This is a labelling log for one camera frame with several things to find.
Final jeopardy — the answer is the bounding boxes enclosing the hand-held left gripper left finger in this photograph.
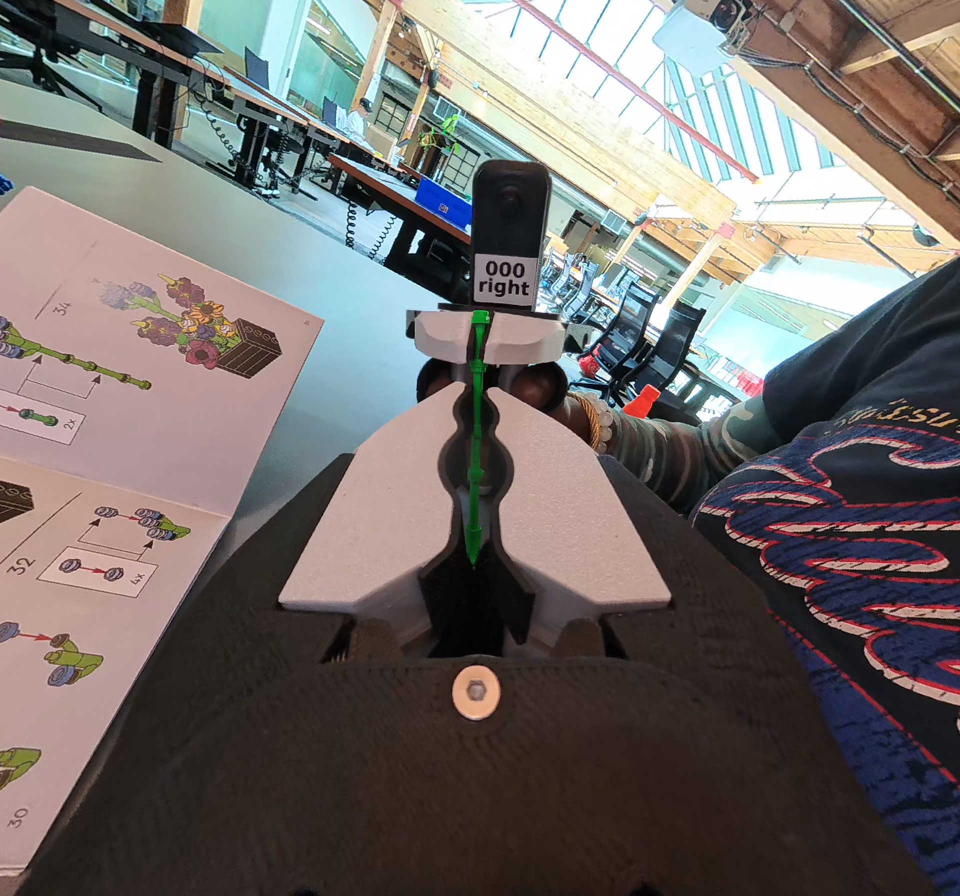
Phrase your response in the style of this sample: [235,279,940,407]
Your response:
[277,380,481,656]

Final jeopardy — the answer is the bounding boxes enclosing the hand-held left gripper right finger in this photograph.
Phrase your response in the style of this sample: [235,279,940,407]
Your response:
[480,384,674,646]

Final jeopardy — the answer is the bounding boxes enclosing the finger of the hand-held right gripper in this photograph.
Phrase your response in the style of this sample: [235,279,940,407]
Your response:
[411,310,476,363]
[483,313,567,365]

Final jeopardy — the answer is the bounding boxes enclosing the green lego rod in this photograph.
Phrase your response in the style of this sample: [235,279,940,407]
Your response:
[465,364,489,479]

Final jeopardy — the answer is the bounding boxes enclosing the green lego sprig blue buds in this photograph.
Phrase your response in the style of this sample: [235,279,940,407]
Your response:
[463,470,486,567]

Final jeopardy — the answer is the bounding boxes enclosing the person's right forearm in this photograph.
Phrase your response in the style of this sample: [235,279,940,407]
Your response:
[600,394,789,515]

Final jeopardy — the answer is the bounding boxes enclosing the lego instruction booklet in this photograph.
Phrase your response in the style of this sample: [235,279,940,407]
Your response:
[0,186,325,875]

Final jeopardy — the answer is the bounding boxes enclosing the person's right hand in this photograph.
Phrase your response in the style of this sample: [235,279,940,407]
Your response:
[416,358,601,455]

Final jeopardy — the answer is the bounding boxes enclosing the blue storage bin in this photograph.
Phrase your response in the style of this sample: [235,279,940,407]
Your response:
[414,175,474,226]

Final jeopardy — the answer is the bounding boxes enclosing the green potted plant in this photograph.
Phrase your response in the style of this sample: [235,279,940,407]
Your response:
[420,110,460,162]

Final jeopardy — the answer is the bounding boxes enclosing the wooden office desk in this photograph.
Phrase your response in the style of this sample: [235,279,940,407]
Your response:
[328,154,474,278]
[0,0,226,151]

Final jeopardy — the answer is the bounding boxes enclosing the black office chair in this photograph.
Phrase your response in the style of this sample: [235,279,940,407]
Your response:
[0,0,102,113]
[600,285,708,406]

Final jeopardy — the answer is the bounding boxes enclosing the white ceiling projector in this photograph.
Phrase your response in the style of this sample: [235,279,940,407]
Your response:
[652,0,755,80]

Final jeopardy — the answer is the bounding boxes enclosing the person's black lettered jersey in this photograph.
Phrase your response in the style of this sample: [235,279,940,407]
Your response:
[690,259,960,896]

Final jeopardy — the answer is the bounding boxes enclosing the black laptop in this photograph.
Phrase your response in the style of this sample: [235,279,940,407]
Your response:
[112,15,225,61]

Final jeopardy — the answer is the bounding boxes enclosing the beaded bracelets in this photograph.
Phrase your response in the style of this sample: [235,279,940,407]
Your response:
[566,390,618,456]

